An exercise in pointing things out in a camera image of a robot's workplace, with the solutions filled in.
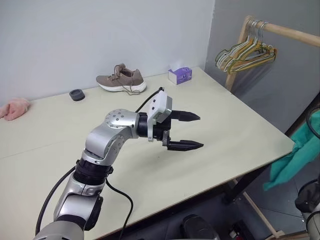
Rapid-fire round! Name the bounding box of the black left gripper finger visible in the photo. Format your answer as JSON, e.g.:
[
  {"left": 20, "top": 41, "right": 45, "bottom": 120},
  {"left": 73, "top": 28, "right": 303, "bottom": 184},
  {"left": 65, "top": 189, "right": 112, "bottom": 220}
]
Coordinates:
[
  {"left": 171, "top": 109, "right": 202, "bottom": 123},
  {"left": 166, "top": 139, "right": 205, "bottom": 152}
]

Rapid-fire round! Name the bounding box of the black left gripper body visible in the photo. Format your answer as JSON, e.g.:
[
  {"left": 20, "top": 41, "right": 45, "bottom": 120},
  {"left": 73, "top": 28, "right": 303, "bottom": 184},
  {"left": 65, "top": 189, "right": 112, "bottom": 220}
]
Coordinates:
[{"left": 153, "top": 116, "right": 174, "bottom": 148}]

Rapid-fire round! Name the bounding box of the teal green garment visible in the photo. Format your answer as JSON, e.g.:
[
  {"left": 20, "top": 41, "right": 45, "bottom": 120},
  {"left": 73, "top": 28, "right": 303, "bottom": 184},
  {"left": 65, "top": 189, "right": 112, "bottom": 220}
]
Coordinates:
[{"left": 263, "top": 119, "right": 320, "bottom": 191}]

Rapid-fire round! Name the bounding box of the purple tissue box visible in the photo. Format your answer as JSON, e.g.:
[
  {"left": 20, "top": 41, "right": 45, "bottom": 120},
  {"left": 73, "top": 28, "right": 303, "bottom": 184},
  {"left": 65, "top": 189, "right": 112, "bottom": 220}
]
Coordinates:
[{"left": 167, "top": 65, "right": 194, "bottom": 86}]

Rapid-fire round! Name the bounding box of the taupe sneaker with white sole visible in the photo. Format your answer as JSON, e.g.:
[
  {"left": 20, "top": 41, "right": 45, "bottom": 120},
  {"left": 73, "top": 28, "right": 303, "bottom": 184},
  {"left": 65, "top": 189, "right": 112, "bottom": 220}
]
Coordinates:
[{"left": 95, "top": 63, "right": 148, "bottom": 96}]

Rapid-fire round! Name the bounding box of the black table leg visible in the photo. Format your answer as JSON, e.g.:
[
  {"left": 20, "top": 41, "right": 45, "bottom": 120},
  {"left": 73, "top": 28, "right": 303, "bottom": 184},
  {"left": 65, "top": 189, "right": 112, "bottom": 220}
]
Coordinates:
[{"left": 221, "top": 166, "right": 267, "bottom": 205}]

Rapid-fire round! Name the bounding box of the dark rounded shape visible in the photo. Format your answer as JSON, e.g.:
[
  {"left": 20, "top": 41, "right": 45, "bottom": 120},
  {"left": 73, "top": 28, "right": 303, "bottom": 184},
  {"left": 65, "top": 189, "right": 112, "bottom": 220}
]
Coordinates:
[{"left": 183, "top": 214, "right": 221, "bottom": 240}]

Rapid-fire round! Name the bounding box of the dark grey round holder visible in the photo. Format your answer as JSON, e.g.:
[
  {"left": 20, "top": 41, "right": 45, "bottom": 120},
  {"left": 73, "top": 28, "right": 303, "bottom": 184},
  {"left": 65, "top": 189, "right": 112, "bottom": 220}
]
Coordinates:
[{"left": 69, "top": 88, "right": 87, "bottom": 102}]

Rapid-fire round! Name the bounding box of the wooden clothes rack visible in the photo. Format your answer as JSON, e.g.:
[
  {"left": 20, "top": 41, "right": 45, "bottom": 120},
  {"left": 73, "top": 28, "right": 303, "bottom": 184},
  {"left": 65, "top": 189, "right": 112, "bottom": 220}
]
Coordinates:
[{"left": 224, "top": 15, "right": 320, "bottom": 240}]

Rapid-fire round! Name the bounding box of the pink fluffy cloth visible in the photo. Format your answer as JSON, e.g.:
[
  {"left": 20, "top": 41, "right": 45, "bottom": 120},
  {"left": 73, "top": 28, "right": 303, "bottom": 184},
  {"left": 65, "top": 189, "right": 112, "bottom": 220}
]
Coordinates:
[{"left": 0, "top": 97, "right": 31, "bottom": 122}]

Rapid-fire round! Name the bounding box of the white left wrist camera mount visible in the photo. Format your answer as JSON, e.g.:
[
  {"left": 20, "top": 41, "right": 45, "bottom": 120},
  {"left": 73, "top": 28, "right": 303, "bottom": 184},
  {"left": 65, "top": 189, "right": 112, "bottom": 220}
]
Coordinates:
[{"left": 146, "top": 90, "right": 174, "bottom": 143}]

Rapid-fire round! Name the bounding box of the bunch of wire hangers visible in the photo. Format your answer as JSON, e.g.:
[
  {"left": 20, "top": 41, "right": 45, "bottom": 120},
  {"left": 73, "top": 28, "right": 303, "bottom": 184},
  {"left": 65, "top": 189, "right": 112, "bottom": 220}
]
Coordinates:
[{"left": 215, "top": 22, "right": 276, "bottom": 75}]

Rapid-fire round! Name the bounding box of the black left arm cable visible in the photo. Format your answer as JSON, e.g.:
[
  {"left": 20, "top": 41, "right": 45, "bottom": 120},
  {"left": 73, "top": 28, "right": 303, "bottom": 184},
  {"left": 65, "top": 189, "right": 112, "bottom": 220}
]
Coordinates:
[{"left": 34, "top": 86, "right": 165, "bottom": 240}]

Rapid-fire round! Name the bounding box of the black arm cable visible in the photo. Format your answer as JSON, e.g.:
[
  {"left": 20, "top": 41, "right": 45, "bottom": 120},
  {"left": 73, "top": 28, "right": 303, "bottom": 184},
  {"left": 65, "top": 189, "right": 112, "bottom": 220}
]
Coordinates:
[
  {"left": 34, "top": 86, "right": 165, "bottom": 240},
  {"left": 306, "top": 106, "right": 320, "bottom": 140}
]

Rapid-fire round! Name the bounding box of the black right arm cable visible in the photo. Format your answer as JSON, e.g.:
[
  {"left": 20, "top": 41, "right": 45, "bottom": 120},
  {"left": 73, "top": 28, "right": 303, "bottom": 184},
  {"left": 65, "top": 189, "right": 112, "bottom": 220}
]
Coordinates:
[{"left": 306, "top": 106, "right": 320, "bottom": 140}]

